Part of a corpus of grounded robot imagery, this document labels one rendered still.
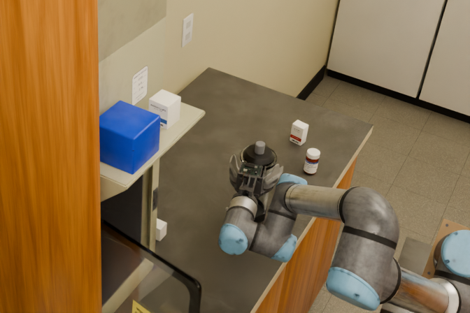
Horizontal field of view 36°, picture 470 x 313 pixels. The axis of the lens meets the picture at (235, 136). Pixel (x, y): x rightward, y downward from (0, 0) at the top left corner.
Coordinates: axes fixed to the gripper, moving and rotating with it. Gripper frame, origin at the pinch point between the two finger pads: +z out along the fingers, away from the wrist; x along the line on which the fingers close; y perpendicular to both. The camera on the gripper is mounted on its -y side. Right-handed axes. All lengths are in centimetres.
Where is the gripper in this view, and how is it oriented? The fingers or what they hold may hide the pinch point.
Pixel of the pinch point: (257, 162)
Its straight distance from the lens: 212.2
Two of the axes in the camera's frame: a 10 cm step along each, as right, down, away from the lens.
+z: 2.2, -6.2, 7.6
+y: 0.8, -7.6, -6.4
